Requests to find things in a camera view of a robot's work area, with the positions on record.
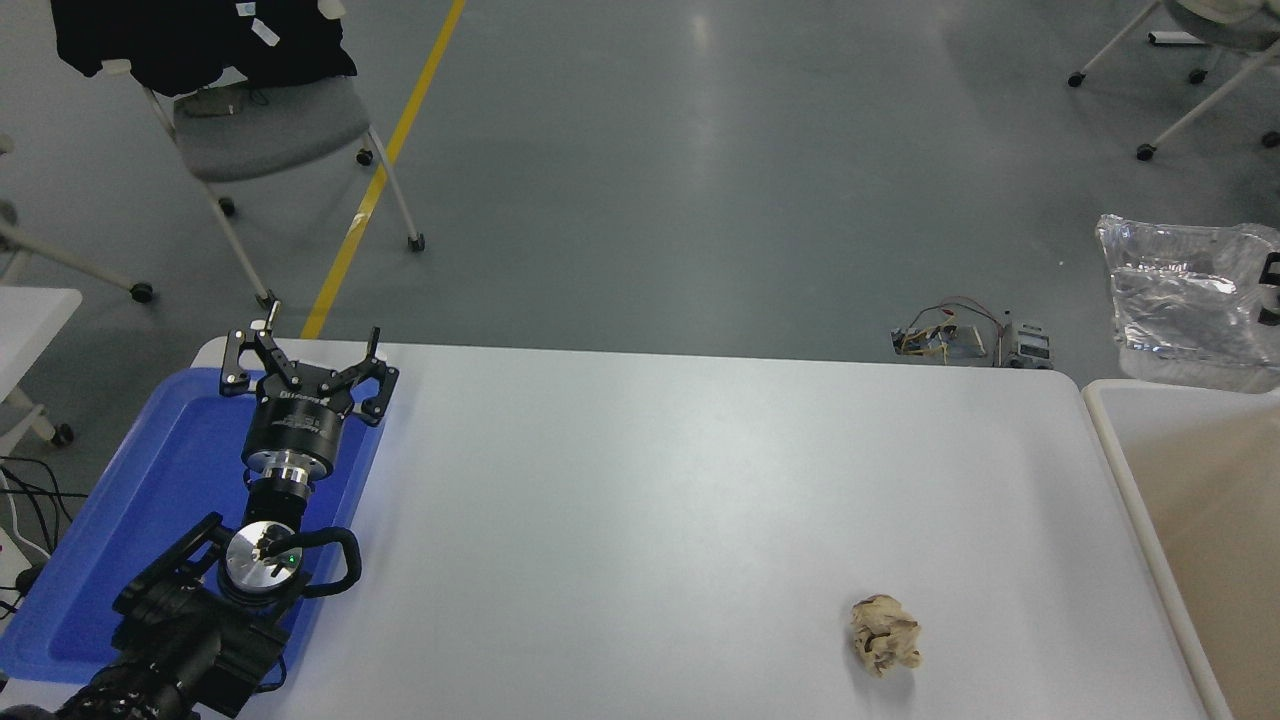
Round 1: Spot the small white table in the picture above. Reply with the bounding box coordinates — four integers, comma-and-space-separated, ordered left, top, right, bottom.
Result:
0, 287, 86, 449

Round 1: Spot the black cable bundle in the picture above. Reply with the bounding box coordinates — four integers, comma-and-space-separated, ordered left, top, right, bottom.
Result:
0, 455, 77, 621

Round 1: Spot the blue plastic tray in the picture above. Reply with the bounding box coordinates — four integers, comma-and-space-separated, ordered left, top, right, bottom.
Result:
0, 367, 389, 686

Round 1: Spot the black garment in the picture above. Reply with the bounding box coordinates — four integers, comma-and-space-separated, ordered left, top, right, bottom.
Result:
48, 0, 358, 99

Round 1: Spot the silver foil tray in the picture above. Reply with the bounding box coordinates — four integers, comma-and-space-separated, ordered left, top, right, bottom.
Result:
1095, 213, 1280, 393

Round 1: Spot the large pale bin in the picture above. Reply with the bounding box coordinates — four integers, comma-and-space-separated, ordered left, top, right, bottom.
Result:
1083, 378, 1280, 720

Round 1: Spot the grey seat wheeled chair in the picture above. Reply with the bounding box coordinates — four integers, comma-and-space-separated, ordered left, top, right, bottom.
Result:
105, 60, 428, 308

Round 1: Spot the small silver device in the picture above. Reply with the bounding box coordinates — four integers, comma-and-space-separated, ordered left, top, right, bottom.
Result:
1004, 320, 1055, 373

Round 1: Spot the circuit board with wires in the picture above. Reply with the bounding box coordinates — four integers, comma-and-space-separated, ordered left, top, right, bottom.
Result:
892, 297, 1005, 364

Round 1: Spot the crumpled tan paper ball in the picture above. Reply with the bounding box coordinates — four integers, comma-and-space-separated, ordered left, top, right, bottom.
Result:
851, 595, 923, 679

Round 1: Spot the white wheeled chair leg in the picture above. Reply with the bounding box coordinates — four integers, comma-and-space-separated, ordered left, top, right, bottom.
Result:
0, 135, 157, 305

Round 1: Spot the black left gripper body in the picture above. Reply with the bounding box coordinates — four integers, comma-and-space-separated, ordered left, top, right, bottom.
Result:
243, 374, 353, 473

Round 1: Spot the olive cloth item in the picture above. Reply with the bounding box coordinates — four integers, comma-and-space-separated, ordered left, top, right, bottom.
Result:
180, 85, 263, 120

